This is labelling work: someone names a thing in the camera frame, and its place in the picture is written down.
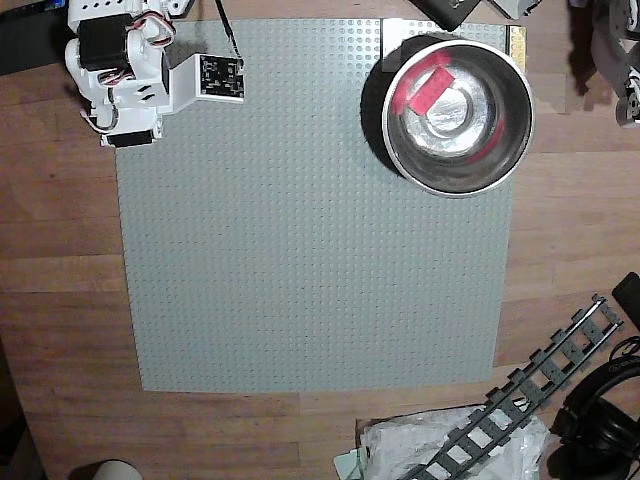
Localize pale green paper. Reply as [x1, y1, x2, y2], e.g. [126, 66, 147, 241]
[333, 448, 367, 480]

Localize yellow lego plate strip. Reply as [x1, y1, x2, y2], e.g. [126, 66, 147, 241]
[506, 24, 528, 66]

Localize black box with blue label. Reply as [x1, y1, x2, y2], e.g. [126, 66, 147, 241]
[0, 0, 69, 77]

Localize red lego block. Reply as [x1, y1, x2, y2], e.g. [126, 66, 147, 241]
[408, 66, 456, 116]

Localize grey block object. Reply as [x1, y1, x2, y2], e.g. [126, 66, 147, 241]
[485, 0, 549, 21]

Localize black camera cable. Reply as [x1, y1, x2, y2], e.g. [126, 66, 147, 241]
[214, 0, 246, 69]

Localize white cylinder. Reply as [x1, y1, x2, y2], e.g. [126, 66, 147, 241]
[67, 459, 145, 480]

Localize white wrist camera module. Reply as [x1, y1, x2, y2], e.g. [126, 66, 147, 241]
[166, 51, 247, 116]

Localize grey lego train track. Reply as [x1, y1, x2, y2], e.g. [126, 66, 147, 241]
[399, 293, 625, 480]

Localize clear plastic bag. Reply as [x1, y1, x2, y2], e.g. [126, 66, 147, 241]
[355, 405, 554, 480]

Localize black flat device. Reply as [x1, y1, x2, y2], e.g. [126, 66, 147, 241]
[407, 0, 482, 32]

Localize large grey lego baseplate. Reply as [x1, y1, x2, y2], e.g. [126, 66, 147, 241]
[114, 18, 516, 394]

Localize black headphones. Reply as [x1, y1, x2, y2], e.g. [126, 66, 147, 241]
[547, 337, 640, 480]

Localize small grey lego baseplate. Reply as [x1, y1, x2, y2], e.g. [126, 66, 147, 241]
[380, 18, 509, 59]

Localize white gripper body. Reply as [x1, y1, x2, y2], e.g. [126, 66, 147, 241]
[78, 64, 174, 150]

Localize steel bowl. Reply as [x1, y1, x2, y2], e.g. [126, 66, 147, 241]
[380, 35, 536, 197]

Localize black oblong object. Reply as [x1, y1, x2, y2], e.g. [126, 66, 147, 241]
[612, 271, 640, 320]

